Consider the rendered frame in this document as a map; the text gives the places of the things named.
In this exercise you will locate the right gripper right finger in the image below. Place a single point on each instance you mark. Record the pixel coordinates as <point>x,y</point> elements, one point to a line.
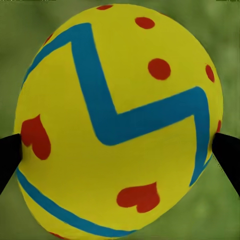
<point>227,151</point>

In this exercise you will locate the easter egg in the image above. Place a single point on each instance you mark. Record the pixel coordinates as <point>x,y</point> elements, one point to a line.
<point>116,115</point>

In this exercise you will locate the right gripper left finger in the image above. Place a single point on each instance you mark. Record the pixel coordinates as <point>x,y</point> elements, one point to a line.
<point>10,158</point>

